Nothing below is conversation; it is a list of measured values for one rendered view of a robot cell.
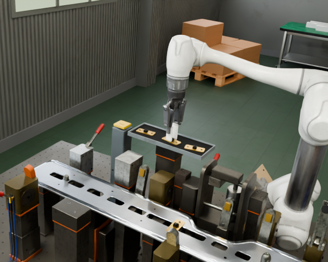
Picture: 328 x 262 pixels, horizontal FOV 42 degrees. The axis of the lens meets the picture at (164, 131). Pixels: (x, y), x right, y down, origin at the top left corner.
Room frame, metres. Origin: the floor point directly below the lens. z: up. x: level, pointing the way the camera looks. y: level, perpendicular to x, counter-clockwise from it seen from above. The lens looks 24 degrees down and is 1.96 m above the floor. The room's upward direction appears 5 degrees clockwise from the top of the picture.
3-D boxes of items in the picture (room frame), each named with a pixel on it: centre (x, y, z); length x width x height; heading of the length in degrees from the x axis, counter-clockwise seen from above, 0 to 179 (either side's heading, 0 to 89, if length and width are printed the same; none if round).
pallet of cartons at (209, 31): (6.90, -0.80, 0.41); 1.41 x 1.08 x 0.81; 156
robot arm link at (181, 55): (1.69, -0.04, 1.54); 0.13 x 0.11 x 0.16; 167
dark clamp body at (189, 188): (1.49, -0.15, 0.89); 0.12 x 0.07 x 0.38; 152
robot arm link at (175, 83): (1.68, -0.04, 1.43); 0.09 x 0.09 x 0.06
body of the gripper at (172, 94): (1.68, -0.04, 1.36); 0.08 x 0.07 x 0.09; 141
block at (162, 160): (1.69, -0.03, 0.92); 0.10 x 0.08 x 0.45; 62
